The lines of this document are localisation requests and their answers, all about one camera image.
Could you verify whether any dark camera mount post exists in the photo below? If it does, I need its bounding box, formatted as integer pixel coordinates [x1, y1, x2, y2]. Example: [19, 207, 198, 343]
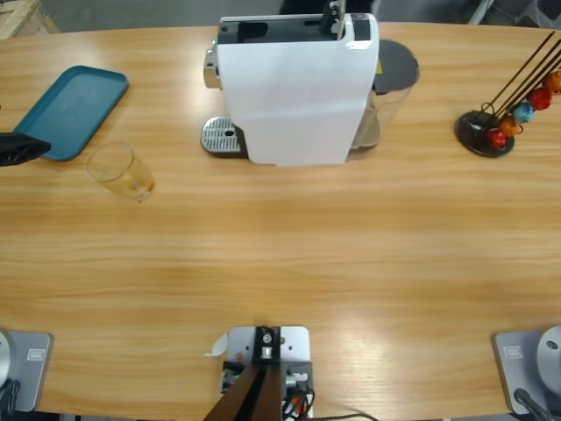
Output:
[203, 325, 284, 421]

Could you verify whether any teal plastic tray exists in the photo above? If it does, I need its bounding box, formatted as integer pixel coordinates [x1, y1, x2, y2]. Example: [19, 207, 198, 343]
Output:
[12, 65, 130, 162]

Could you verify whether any drip tray with metal grille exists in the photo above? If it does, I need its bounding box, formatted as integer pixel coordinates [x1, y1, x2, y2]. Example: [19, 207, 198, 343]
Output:
[200, 115, 247, 160]

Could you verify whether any blue coffee capsule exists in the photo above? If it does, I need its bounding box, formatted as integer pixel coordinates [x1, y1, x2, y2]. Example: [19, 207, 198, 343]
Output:
[512, 101, 536, 124]

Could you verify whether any white paper tag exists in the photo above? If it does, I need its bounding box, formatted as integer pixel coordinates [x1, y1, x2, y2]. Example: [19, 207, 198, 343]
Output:
[203, 332, 230, 357]

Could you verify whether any clear water tank dark lid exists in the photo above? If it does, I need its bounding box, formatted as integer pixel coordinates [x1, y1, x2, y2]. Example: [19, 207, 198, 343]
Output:
[354, 38, 421, 153]

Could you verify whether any clear drinking glass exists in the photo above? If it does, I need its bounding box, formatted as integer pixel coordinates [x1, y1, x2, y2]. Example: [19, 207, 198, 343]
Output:
[85, 140, 157, 205]

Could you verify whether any wooden pallet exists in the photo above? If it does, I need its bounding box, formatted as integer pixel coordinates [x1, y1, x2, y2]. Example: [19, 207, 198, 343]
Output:
[0, 0, 60, 40]

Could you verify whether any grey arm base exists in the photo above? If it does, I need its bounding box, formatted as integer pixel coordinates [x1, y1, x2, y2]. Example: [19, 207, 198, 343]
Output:
[493, 325, 561, 416]
[0, 331, 54, 413]

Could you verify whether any bystander in dark clothes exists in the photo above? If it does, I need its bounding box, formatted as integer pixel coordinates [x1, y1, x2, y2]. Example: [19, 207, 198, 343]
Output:
[279, 0, 379, 17]

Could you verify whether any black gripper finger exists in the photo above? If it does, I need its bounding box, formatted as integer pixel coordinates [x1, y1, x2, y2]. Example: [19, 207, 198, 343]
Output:
[0, 133, 52, 168]

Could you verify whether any black cable at mount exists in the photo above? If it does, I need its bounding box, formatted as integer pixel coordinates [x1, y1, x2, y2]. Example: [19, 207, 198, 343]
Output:
[280, 388, 378, 421]

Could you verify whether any black capsule holder with rods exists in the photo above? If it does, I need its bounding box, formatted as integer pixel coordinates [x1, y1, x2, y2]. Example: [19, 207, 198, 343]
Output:
[454, 30, 561, 158]

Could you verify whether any black base cable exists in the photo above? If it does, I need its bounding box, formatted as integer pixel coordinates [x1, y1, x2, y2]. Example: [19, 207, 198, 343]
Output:
[0, 379, 21, 413]
[513, 388, 556, 421]

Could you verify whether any white capsule coffee machine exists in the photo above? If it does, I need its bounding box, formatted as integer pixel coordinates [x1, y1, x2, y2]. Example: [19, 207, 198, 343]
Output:
[202, 11, 381, 168]

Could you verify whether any white metal frame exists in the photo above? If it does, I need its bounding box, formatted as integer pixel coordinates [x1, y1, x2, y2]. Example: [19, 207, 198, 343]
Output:
[466, 0, 494, 25]

